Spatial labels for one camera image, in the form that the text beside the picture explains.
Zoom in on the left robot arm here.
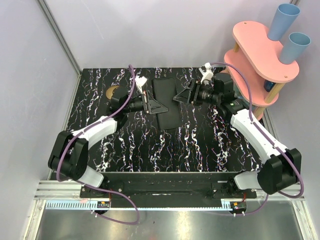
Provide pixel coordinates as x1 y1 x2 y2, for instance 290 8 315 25
48 85 173 198

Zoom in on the blue cup lower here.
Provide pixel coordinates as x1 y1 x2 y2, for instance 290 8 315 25
278 32 311 65

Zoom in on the pink three-tier shelf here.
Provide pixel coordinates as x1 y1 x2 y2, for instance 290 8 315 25
223 21 300 120

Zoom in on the aluminium rail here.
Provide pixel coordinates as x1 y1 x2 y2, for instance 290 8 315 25
34 180 305 201

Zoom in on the black zip tool case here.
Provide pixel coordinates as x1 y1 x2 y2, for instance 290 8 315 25
151 77 182 131

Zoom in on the blue cup upper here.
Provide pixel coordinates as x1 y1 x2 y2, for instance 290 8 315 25
267 3 301 41

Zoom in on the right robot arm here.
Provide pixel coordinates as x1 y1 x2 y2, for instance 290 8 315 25
173 73 302 199

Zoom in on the bronze bowl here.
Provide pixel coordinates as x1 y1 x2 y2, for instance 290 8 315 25
105 85 120 100

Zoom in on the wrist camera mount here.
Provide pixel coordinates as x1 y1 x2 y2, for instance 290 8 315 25
135 76 148 94
198 62 214 85

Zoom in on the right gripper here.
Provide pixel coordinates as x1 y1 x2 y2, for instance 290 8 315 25
173 78 222 107

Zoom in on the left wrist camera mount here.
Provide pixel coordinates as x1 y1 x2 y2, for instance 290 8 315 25
135 76 148 94

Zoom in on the dark blue cup on shelf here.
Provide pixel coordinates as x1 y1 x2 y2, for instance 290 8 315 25
263 80 275 92

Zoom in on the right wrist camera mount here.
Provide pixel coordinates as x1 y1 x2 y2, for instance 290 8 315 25
198 62 214 85

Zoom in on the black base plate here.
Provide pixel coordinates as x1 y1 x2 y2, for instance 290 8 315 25
79 171 258 200

